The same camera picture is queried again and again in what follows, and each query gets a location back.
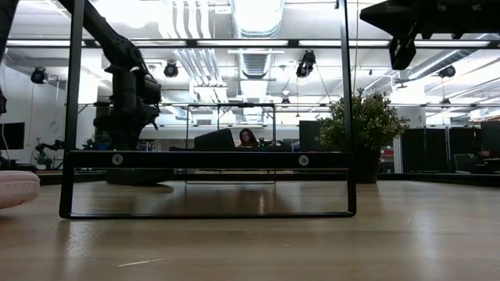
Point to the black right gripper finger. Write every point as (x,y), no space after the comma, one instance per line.
(386,13)

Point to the pink slide sandal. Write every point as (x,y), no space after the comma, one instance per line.
(17,189)

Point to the black background robot arm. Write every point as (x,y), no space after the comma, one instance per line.
(43,154)

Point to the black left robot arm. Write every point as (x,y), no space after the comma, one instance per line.
(113,43)

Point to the black ceiling spotlight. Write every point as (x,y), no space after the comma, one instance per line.
(306,64)
(447,72)
(38,75)
(170,70)

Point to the black desk monitor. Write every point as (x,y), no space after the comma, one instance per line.
(215,141)

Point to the green plant in black pot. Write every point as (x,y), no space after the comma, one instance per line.
(363,125)

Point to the person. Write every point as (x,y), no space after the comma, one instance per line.
(248,137)

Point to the black partition panels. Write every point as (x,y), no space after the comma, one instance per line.
(437,150)

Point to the dark office chair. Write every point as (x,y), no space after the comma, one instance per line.
(465,162)

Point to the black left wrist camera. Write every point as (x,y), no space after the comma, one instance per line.
(148,89)

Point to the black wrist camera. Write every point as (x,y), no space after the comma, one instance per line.
(402,52)
(148,89)

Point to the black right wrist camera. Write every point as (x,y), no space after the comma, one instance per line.
(402,52)

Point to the black wall screen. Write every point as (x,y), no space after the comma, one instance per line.
(11,136)

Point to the black aluminium table frame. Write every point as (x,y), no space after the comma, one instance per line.
(429,179)

